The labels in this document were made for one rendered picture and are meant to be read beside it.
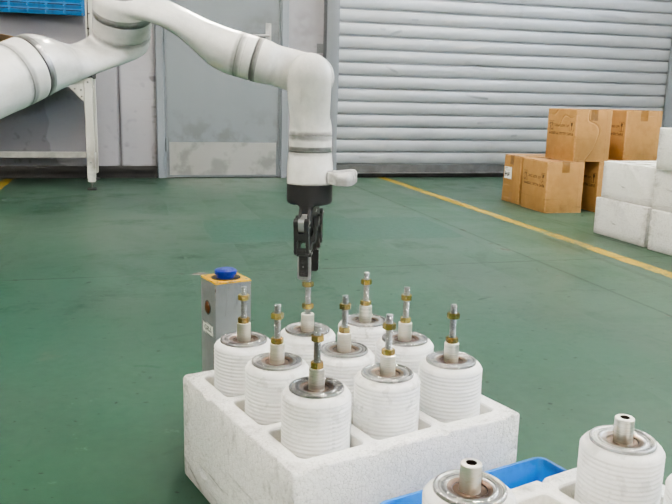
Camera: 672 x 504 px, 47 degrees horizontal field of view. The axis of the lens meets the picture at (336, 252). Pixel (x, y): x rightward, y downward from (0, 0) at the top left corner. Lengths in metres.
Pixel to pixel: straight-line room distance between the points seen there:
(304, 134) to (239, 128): 4.83
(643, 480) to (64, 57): 0.94
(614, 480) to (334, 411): 0.35
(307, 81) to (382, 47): 5.06
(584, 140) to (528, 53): 2.19
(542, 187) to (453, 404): 3.55
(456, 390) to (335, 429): 0.21
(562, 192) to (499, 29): 2.33
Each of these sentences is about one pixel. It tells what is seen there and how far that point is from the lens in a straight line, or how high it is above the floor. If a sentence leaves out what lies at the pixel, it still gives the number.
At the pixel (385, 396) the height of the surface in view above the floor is 0.24.
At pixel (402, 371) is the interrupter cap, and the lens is 1.13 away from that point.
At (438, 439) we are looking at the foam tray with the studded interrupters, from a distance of 1.12.
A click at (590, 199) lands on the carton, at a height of 0.07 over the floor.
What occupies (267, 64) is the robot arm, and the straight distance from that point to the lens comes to 1.23.
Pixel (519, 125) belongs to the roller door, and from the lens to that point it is 6.74.
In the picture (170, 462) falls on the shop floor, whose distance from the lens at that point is 1.44.
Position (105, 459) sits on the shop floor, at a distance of 1.47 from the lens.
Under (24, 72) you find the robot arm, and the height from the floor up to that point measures 0.66.
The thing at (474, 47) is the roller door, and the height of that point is 1.05.
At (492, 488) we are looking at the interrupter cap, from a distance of 0.84.
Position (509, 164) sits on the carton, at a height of 0.24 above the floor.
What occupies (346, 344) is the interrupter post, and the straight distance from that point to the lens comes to 1.20.
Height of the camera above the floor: 0.64
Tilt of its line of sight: 12 degrees down
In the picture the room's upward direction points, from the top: 1 degrees clockwise
